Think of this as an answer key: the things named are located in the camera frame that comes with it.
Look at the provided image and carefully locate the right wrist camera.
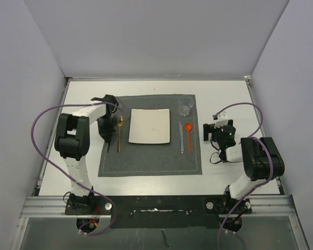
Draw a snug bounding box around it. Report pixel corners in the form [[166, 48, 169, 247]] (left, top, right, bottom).
[[212, 111, 229, 129]]

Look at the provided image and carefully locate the silver table knife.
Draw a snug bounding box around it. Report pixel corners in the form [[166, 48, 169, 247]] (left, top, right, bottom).
[[179, 121, 185, 154]]

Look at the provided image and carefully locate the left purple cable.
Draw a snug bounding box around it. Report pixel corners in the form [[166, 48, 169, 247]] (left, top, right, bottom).
[[30, 96, 126, 236]]

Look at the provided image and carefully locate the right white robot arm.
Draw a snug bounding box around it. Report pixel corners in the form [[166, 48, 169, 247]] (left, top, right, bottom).
[[203, 120, 285, 213]]

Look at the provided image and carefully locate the clear plastic cup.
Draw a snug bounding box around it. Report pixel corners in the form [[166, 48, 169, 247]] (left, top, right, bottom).
[[178, 95, 194, 116]]

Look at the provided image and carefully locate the dark grey cloth placemat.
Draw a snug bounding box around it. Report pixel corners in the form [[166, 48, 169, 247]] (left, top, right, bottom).
[[98, 94, 202, 177]]

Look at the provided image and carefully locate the orange plastic spoon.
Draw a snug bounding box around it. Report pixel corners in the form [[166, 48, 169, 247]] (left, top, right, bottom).
[[184, 122, 193, 154]]

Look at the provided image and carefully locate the white square plate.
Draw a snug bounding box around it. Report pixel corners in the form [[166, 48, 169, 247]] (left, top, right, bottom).
[[128, 109, 170, 144]]

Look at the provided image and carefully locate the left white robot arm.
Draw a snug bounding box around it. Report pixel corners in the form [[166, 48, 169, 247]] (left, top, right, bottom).
[[54, 94, 119, 214]]

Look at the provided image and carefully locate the gold fork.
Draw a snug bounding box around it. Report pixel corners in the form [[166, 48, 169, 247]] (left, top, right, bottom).
[[117, 116, 123, 153]]

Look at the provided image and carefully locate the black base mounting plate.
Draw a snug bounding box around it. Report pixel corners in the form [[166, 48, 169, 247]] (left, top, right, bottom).
[[65, 194, 252, 232]]

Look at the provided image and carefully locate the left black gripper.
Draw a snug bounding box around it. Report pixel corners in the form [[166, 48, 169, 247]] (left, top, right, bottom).
[[97, 115, 116, 143]]

